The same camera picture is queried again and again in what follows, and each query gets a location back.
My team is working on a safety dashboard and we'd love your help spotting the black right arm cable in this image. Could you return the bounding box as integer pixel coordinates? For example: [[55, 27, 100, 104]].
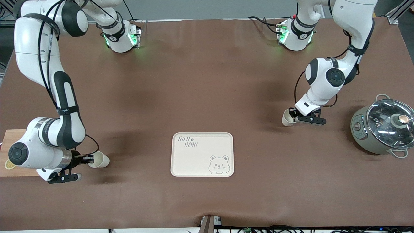
[[37, 0, 100, 156]]

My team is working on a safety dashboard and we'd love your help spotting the glass pot lid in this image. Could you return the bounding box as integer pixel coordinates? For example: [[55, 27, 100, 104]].
[[366, 99, 414, 149]]

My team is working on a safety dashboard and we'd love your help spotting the aluminium frame post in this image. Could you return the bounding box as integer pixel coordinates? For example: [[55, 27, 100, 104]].
[[0, 0, 20, 31], [385, 0, 414, 25]]

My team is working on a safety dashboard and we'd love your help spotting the bamboo cutting board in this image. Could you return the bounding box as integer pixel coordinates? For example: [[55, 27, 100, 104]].
[[0, 129, 29, 177]]

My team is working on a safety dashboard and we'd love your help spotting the black base cable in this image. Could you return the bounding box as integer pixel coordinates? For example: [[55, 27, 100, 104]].
[[248, 16, 282, 34]]

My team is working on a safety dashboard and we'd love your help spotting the cream bear print tray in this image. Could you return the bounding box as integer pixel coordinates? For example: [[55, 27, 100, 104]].
[[171, 132, 234, 177]]

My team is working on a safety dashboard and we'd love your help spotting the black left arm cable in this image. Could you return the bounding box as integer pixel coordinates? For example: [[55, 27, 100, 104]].
[[294, 0, 376, 109]]

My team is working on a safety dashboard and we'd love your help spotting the grey-green electric cooking pot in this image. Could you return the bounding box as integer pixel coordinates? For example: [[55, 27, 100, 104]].
[[350, 94, 414, 159]]

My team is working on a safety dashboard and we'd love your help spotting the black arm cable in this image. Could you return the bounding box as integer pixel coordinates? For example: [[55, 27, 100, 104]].
[[294, 0, 376, 109], [37, 0, 100, 156]]

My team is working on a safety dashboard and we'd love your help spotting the black cable bundle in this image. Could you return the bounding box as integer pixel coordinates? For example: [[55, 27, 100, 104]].
[[223, 224, 414, 233]]

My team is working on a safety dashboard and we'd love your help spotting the white IKEA cup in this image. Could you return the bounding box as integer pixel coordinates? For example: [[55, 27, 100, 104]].
[[281, 108, 300, 127], [88, 151, 110, 168]]

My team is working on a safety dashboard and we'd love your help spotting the brown camera stand post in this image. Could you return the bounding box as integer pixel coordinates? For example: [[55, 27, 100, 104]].
[[198, 215, 223, 233]]

